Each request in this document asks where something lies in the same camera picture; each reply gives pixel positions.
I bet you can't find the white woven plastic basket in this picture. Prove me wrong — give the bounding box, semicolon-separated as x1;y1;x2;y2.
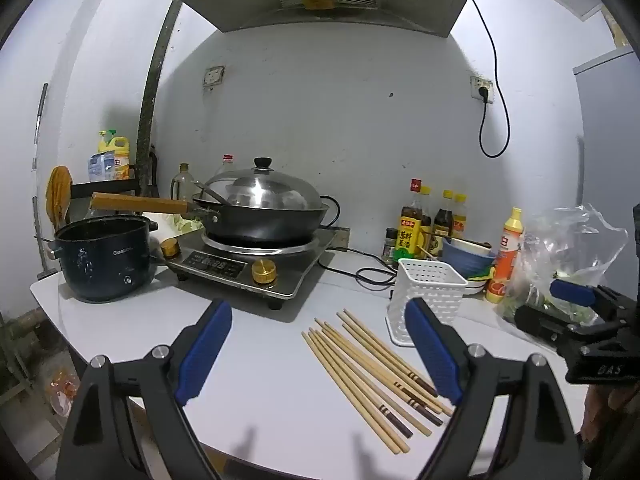
386;258;468;347

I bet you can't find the wooden spatula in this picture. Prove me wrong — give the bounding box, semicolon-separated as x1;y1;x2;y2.
46;166;73;231

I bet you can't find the dark yellow-capped sauce bottle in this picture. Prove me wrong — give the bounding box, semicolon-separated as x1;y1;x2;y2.
432;190;454;241

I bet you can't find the grimy vertical pipe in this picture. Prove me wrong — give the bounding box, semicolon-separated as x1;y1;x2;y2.
136;0;182;198

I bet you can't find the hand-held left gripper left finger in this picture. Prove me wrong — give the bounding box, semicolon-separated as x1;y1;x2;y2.
55;299;233;480

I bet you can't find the dark blue electric pot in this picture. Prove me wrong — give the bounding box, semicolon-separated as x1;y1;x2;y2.
45;216;160;304

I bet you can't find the black wok with wooden handle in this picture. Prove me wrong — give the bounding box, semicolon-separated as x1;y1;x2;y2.
90;192;331;246

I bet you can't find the silver induction cooker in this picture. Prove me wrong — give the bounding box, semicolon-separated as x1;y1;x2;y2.
165;225;351;311

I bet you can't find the wall socket with black plug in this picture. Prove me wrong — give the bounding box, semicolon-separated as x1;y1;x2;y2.
470;76;496;106

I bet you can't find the black hood power cable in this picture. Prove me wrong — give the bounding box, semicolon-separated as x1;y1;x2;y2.
467;0;511;159

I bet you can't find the black cooker power cable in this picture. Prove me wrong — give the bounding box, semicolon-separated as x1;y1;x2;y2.
312;194;401;302

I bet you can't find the small yellow-capped sauce bottle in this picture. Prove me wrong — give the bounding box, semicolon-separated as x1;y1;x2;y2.
452;193;468;241

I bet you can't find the black wall shelf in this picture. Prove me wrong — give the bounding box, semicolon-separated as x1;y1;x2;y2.
70;180;138;200

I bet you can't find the plastic bag of vegetables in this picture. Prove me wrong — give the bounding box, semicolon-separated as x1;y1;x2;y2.
497;203;628;328

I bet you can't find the empty glass bottle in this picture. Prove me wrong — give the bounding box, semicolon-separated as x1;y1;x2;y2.
171;162;196;203

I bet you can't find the metal spatula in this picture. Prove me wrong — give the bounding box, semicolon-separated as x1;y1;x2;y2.
194;181;231;207

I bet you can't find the pale cabbage piece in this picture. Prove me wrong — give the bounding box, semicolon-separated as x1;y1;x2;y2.
150;212;206;241

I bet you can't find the orange plastic bag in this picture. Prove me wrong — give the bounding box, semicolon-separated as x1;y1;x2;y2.
50;365;81;417

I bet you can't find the pile of wooden chopsticks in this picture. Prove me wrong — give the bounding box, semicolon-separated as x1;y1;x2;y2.
301;308;455;456

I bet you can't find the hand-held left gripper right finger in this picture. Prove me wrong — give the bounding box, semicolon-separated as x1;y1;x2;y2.
404;297;583;480

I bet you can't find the steel wok lid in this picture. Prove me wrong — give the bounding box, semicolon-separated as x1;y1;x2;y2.
192;156;323;211

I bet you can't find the yellow detergent bottle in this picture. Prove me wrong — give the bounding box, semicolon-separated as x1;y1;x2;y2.
98;131;131;181

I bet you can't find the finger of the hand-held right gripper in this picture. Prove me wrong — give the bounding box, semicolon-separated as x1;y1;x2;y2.
550;280;640;321
514;305;583;348

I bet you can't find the grey cabinet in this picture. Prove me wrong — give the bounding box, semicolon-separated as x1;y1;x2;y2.
572;47;640;211

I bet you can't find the blue bowl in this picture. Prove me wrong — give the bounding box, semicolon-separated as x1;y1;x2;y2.
442;237;496;278

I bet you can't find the blue and white packet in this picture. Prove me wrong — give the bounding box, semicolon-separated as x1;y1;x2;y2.
88;152;118;182

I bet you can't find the red-capped sauce bottle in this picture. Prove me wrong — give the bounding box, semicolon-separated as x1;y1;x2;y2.
397;178;423;263

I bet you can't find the orange squeeze bottle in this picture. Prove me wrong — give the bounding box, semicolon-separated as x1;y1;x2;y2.
486;206;524;305

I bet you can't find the metal rod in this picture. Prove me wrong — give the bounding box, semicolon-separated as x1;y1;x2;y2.
32;82;48;171

